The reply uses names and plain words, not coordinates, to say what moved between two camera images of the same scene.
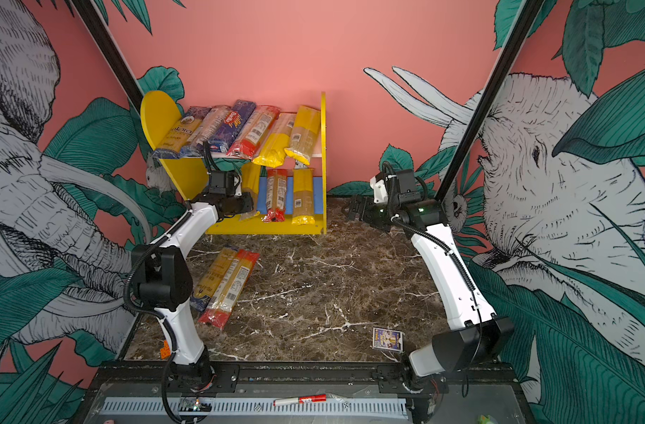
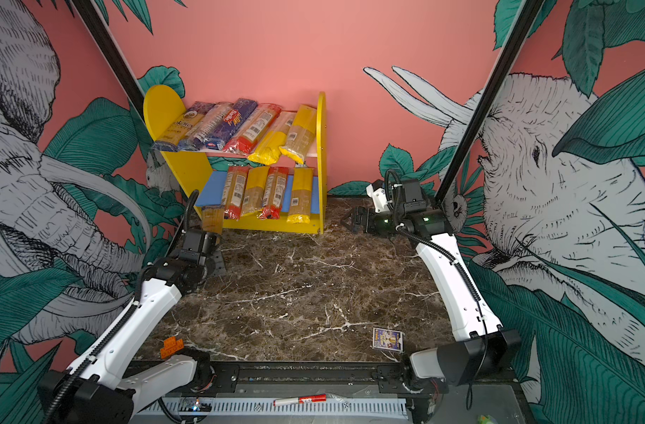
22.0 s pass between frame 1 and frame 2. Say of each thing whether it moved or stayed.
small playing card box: stayed
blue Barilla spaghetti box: stayed
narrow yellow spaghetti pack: stayed
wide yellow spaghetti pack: moved
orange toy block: stayed
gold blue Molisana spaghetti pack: moved
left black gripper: moved
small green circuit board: stayed
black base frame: stayed
